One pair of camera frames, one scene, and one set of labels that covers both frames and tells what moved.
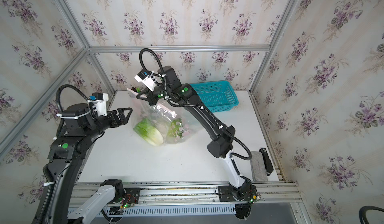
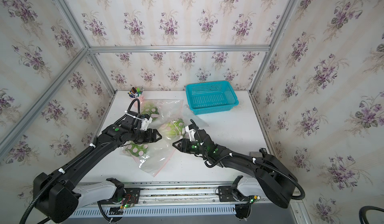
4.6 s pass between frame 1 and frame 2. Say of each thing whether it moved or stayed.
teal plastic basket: stayed
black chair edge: stayed
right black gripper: moved
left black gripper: moved
